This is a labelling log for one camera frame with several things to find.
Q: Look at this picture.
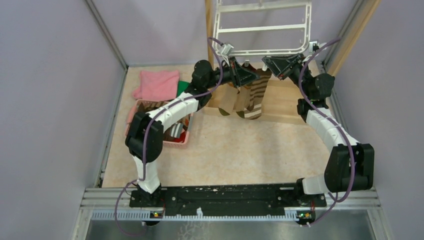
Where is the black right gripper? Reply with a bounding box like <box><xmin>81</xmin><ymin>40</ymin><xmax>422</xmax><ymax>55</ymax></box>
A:
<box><xmin>261</xmin><ymin>51</ymin><xmax>312</xmax><ymax>98</ymax></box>

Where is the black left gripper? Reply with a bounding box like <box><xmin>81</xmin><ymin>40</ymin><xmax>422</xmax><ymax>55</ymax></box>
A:
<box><xmin>204</xmin><ymin>56</ymin><xmax>259</xmax><ymax>89</ymax></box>

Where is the brown beige striped sock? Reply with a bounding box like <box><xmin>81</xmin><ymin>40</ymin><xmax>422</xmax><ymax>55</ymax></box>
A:
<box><xmin>244</xmin><ymin>69</ymin><xmax>272</xmax><ymax>120</ymax></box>

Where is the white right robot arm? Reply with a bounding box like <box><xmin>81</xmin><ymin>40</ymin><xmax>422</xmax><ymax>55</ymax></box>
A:
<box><xmin>262</xmin><ymin>54</ymin><xmax>375</xmax><ymax>206</ymax></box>

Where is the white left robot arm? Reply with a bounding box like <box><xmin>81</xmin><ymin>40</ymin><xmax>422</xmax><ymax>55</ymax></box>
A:
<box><xmin>124</xmin><ymin>57</ymin><xmax>260</xmax><ymax>207</ymax></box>

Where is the white clip drying hanger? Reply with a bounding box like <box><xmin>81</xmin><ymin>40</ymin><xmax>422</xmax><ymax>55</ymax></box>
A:
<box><xmin>213</xmin><ymin>0</ymin><xmax>312</xmax><ymax>57</ymax></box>

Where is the wooden rack base tray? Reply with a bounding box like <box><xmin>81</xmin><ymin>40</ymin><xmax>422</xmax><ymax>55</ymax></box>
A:
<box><xmin>203</xmin><ymin>76</ymin><xmax>305</xmax><ymax>125</ymax></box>

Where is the green cloth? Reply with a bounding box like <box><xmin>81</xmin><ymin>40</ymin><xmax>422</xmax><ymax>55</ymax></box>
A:
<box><xmin>176</xmin><ymin>80</ymin><xmax>190</xmax><ymax>97</ymax></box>

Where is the pink towel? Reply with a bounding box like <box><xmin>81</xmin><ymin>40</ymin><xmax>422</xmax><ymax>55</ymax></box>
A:
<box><xmin>131</xmin><ymin>70</ymin><xmax>180</xmax><ymax>102</ymax></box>

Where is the pink perforated basket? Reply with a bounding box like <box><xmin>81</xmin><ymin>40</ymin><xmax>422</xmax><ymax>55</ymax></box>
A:
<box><xmin>124</xmin><ymin>99</ymin><xmax>194</xmax><ymax>149</ymax></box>

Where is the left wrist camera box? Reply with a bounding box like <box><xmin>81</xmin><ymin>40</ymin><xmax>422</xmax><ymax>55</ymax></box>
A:
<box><xmin>217</xmin><ymin>43</ymin><xmax>234</xmax><ymax>58</ymax></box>

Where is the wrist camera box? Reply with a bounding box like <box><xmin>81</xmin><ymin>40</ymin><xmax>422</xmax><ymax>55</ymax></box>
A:
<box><xmin>217</xmin><ymin>43</ymin><xmax>234</xmax><ymax>58</ymax></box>
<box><xmin>308</xmin><ymin>40</ymin><xmax>326</xmax><ymax>55</ymax></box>

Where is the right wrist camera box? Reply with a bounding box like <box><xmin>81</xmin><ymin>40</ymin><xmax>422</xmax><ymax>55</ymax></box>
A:
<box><xmin>308</xmin><ymin>40</ymin><xmax>326</xmax><ymax>55</ymax></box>

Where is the right wooden rack post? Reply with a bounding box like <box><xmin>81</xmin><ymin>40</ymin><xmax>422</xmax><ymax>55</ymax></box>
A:
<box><xmin>323</xmin><ymin>0</ymin><xmax>381</xmax><ymax>76</ymax></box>

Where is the wooden rack post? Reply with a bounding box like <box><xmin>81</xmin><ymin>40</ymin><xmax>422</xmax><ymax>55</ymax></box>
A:
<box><xmin>323</xmin><ymin>0</ymin><xmax>381</xmax><ymax>76</ymax></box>
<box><xmin>204</xmin><ymin>0</ymin><xmax>214</xmax><ymax>67</ymax></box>

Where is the left wooden rack post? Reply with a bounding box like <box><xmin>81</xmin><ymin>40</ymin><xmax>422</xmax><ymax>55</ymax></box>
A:
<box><xmin>204</xmin><ymin>0</ymin><xmax>214</xmax><ymax>67</ymax></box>

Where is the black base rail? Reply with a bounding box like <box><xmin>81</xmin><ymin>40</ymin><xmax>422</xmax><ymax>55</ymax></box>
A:
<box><xmin>129</xmin><ymin>183</ymin><xmax>327</xmax><ymax>208</ymax></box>

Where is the white cable duct strip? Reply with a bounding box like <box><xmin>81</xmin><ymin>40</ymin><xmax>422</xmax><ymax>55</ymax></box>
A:
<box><xmin>91</xmin><ymin>208</ymin><xmax>312</xmax><ymax>222</ymax></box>

